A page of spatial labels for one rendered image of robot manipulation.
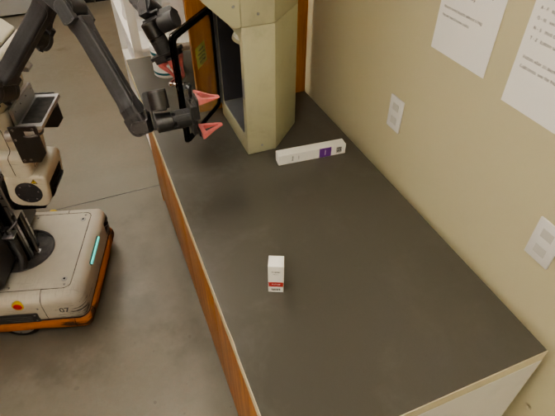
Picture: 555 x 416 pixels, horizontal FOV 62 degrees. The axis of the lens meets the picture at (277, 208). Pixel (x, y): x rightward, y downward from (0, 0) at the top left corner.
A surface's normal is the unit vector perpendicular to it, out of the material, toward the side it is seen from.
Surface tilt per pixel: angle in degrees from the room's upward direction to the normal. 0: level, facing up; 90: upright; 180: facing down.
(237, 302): 0
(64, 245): 0
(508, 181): 90
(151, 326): 0
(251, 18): 90
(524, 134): 90
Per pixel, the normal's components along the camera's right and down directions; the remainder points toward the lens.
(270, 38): 0.37, 0.62
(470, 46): -0.93, 0.25
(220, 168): 0.00, -0.74
